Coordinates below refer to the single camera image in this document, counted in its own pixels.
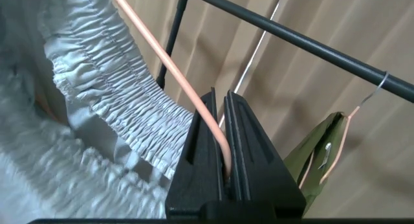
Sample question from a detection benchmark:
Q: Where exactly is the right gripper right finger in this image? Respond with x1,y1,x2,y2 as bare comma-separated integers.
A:
224,90,307,219

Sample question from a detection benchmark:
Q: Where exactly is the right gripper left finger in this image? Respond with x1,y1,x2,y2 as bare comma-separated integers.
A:
165,87,229,219

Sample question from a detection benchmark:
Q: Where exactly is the green printed shirt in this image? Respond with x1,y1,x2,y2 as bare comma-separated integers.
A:
283,111,347,215

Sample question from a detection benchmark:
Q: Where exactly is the pink clothes hanger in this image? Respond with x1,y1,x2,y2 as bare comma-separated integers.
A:
299,71,391,190
106,0,233,179

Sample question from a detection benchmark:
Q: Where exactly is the pale grey garment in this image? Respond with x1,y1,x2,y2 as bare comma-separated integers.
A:
0,0,195,219

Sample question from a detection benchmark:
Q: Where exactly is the black clothes rack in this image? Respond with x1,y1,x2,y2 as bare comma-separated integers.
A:
155,0,414,104

